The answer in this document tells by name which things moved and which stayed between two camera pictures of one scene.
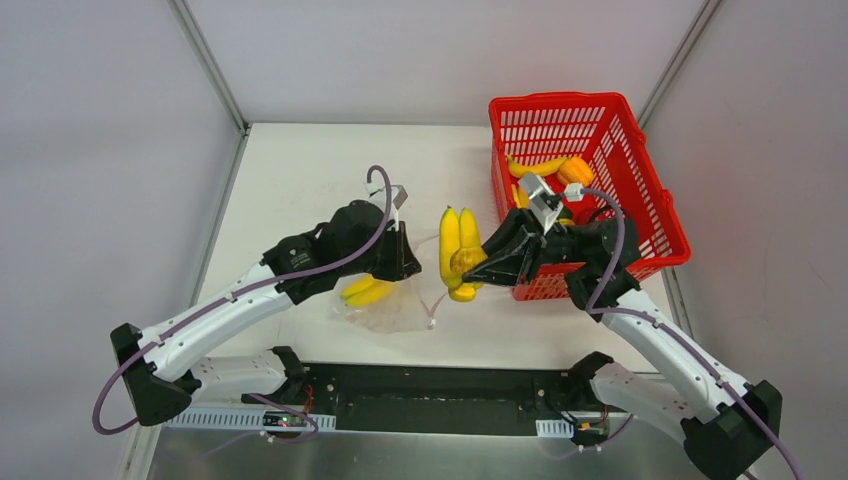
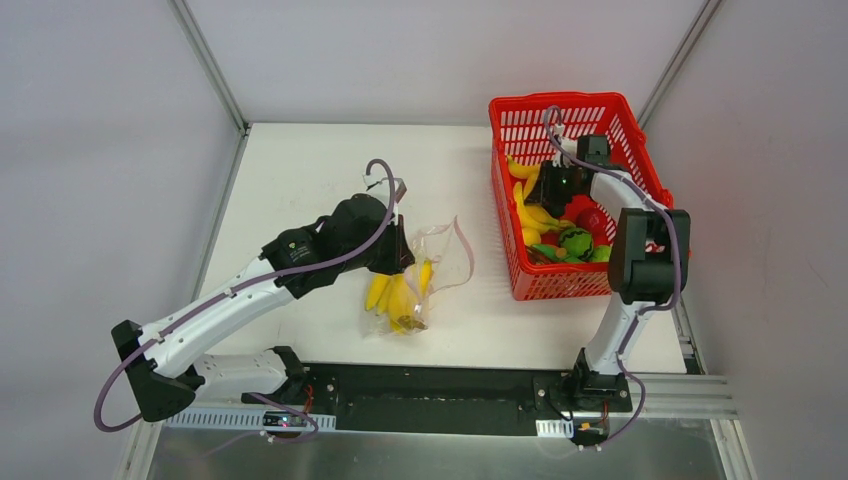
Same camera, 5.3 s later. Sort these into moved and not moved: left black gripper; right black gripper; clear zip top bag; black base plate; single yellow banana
Moved: clear zip top bag; right black gripper
Not moved: left black gripper; black base plate; single yellow banana
